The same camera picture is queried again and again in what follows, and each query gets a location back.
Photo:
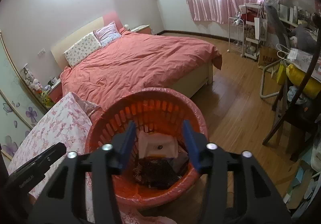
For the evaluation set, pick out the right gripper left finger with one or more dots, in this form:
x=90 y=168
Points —
x=63 y=198

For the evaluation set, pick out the red plastic laundry basket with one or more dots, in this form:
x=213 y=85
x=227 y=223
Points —
x=153 y=110

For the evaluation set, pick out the floral pink tablecloth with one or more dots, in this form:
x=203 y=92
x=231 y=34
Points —
x=67 y=122

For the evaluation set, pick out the brown striped cloth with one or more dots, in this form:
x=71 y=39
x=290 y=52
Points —
x=155 y=173

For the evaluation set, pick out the wardrobe with purple flowers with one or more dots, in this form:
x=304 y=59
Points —
x=20 y=110

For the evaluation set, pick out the beige and pink headboard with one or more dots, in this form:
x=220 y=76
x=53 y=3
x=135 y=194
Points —
x=58 y=49

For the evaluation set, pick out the brown Muji paper bag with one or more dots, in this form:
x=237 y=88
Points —
x=267 y=56

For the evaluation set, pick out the yellow bag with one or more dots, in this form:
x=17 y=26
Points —
x=296 y=77

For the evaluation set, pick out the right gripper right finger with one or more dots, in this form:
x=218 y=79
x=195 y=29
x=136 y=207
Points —
x=238 y=190

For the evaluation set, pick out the white wire rack trolley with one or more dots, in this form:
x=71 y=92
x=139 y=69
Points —
x=243 y=30

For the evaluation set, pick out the black chair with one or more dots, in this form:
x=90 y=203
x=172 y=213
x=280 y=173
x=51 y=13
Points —
x=291 y=104

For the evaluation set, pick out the pink striped pillow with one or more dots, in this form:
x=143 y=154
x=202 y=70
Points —
x=107 y=34

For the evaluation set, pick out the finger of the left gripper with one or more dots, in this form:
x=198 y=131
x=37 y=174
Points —
x=43 y=161

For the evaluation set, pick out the floral white pillow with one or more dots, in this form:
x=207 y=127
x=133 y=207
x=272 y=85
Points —
x=82 y=49

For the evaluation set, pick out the white paper bag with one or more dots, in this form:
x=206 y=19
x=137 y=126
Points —
x=157 y=145

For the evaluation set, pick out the salmon pink duvet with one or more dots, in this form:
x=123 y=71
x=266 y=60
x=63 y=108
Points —
x=137 y=61

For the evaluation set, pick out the far bedside table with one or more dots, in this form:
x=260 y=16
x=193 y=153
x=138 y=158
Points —
x=142 y=29

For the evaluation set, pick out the stuffed toys stack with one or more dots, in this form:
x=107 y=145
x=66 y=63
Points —
x=35 y=86

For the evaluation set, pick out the pink bedside table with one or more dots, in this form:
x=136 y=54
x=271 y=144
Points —
x=55 y=91

